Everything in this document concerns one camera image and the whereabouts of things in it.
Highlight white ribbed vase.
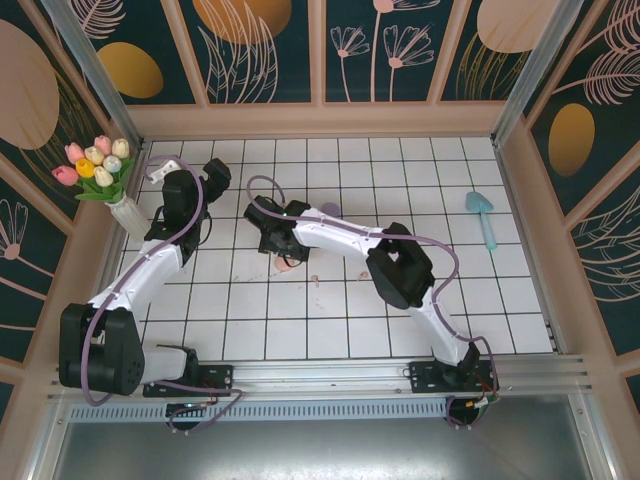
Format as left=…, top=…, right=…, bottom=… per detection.
left=108, top=195, right=156, bottom=245

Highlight pastel tulip bouquet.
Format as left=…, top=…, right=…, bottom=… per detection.
left=51, top=134, right=136, bottom=206

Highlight black electronics box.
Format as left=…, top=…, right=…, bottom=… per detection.
left=446, top=393, right=494, bottom=430
left=164, top=399, right=214, bottom=434

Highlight light blue toy shovel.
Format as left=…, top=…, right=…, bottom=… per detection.
left=464, top=191, right=500, bottom=253

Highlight grey steel panel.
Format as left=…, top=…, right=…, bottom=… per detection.
left=29, top=418, right=616, bottom=480

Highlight aluminium mounting rail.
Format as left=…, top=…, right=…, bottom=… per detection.
left=47, top=353, right=596, bottom=404

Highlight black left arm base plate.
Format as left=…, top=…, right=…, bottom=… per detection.
left=143, top=363, right=235, bottom=399

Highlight aluminium frame post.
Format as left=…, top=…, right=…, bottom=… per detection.
left=40, top=0, right=147, bottom=147
left=491, top=0, right=585, bottom=149

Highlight slotted grey cable duct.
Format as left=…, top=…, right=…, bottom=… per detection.
left=67, top=402, right=454, bottom=422

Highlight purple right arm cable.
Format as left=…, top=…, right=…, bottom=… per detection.
left=246, top=174, right=500, bottom=431

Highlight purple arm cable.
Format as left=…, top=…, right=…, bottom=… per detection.
left=81, top=155, right=246, bottom=435
left=246, top=174, right=500, bottom=431

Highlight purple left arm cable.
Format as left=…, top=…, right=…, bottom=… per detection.
left=81, top=155, right=246, bottom=435

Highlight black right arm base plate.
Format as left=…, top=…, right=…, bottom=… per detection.
left=408, top=357, right=501, bottom=396

